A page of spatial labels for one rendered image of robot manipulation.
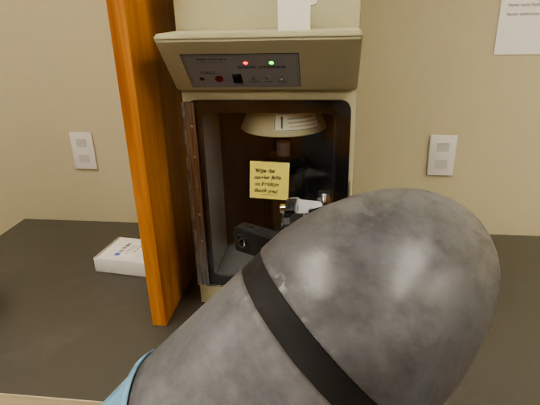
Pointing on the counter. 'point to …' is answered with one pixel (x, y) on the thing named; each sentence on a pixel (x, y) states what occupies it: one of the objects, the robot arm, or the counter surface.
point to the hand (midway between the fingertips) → (293, 208)
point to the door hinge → (190, 189)
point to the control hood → (259, 40)
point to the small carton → (293, 14)
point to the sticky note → (269, 180)
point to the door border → (195, 190)
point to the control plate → (211, 69)
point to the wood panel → (154, 149)
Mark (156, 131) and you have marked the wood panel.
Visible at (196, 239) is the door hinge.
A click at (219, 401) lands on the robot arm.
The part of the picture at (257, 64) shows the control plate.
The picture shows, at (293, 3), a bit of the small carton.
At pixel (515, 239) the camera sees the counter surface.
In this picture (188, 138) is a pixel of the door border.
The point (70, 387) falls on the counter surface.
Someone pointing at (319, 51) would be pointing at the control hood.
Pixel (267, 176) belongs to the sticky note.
